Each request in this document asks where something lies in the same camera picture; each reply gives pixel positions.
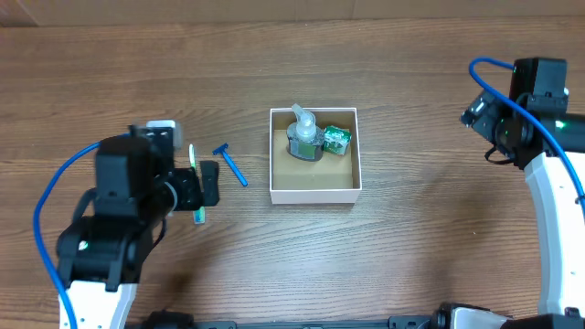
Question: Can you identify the green white toothbrush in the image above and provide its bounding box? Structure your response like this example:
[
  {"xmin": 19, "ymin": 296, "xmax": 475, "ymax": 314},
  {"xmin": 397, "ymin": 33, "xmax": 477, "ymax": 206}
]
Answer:
[{"xmin": 188, "ymin": 143, "xmax": 206, "ymax": 225}]

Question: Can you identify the clear soap pump bottle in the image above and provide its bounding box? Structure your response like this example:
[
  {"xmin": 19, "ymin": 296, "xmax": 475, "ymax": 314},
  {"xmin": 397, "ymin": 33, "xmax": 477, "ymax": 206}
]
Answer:
[{"xmin": 286, "ymin": 104, "xmax": 324, "ymax": 162}]

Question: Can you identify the green white soap packet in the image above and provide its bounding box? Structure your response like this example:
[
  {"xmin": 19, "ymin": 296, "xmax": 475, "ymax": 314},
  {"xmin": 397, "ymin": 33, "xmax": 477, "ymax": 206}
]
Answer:
[{"xmin": 324, "ymin": 125, "xmax": 352, "ymax": 155}]

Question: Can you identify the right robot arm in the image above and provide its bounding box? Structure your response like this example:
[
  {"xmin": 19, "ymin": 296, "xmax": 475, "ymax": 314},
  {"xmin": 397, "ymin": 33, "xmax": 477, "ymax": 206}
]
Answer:
[{"xmin": 425, "ymin": 57, "xmax": 584, "ymax": 329}]

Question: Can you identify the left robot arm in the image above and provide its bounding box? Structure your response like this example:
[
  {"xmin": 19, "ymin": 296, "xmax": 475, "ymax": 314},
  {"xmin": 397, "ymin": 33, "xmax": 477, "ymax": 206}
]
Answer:
[{"xmin": 57, "ymin": 133, "xmax": 219, "ymax": 328}]

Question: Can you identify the blue disposable razor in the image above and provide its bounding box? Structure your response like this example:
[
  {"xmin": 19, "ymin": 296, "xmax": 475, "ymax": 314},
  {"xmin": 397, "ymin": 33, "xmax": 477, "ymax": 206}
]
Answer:
[{"xmin": 212, "ymin": 143, "xmax": 249, "ymax": 186}]

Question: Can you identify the white cardboard box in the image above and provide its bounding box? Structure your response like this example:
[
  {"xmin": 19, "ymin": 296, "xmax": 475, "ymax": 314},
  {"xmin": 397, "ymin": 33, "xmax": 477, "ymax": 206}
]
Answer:
[{"xmin": 269, "ymin": 108, "xmax": 363, "ymax": 205}]

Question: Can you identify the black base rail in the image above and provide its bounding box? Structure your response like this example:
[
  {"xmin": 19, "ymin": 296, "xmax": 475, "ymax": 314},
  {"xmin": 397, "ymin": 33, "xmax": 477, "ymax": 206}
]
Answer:
[{"xmin": 125, "ymin": 311, "xmax": 431, "ymax": 329}]

